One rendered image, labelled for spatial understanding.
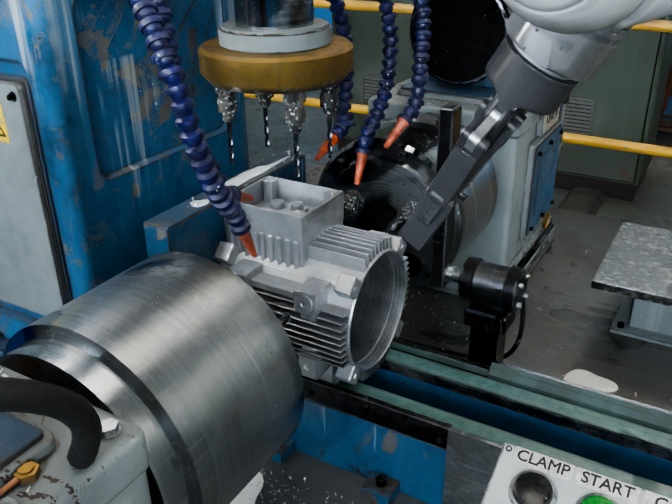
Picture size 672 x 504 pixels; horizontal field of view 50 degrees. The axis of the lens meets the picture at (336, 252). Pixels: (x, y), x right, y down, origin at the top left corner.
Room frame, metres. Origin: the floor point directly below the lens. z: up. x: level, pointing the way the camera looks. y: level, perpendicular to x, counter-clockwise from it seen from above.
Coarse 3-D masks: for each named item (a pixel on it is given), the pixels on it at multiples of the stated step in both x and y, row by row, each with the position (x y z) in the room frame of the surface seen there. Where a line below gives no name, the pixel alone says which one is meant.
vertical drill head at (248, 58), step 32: (256, 0) 0.81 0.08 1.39; (288, 0) 0.82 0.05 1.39; (224, 32) 0.82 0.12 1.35; (256, 32) 0.80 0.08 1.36; (288, 32) 0.80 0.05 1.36; (320, 32) 0.82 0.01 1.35; (224, 64) 0.78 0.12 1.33; (256, 64) 0.77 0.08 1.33; (288, 64) 0.77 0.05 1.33; (320, 64) 0.78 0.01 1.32; (352, 64) 0.84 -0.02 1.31; (224, 96) 0.84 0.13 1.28; (256, 96) 0.91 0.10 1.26; (288, 96) 0.79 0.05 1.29; (320, 96) 0.86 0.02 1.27
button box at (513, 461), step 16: (512, 448) 0.46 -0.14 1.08; (496, 464) 0.45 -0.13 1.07; (512, 464) 0.45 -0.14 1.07; (528, 464) 0.44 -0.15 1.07; (544, 464) 0.44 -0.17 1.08; (560, 464) 0.44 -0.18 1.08; (496, 480) 0.44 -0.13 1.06; (512, 480) 0.43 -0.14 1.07; (560, 480) 0.43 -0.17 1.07; (576, 480) 0.42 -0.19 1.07; (592, 480) 0.42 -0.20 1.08; (608, 480) 0.42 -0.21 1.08; (496, 496) 0.42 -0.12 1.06; (512, 496) 0.42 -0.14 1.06; (560, 496) 0.41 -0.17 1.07; (576, 496) 0.41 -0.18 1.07; (608, 496) 0.41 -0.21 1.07; (624, 496) 0.41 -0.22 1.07; (640, 496) 0.41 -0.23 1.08; (656, 496) 0.40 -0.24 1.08
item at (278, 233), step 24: (264, 192) 0.91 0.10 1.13; (288, 192) 0.91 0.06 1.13; (312, 192) 0.89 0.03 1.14; (336, 192) 0.86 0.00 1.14; (264, 216) 0.81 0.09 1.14; (288, 216) 0.79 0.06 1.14; (312, 216) 0.80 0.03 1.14; (336, 216) 0.85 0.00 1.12; (240, 240) 0.83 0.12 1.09; (264, 240) 0.81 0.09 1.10; (288, 240) 0.79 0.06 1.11; (312, 240) 0.80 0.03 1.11; (288, 264) 0.79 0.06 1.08
